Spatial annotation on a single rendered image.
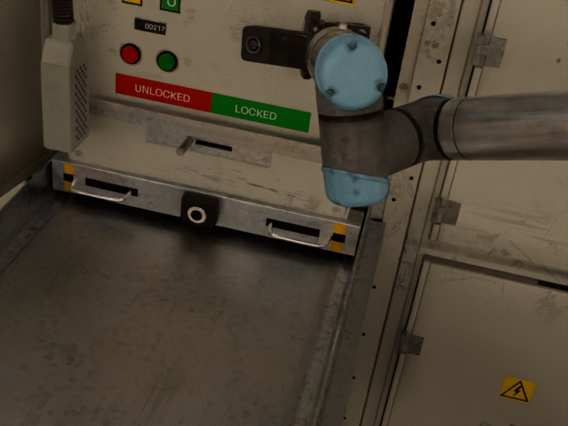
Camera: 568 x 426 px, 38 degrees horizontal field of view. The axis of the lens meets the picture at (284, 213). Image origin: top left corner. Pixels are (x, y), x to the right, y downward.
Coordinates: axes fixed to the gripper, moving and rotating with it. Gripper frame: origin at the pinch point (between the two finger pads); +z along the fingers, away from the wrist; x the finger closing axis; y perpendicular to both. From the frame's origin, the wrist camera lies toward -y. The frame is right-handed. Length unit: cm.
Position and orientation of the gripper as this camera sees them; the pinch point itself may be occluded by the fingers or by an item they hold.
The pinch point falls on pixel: (303, 37)
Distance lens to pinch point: 122.1
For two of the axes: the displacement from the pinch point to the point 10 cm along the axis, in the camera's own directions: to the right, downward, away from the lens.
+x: 1.0, -9.5, -3.0
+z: -0.8, -3.1, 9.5
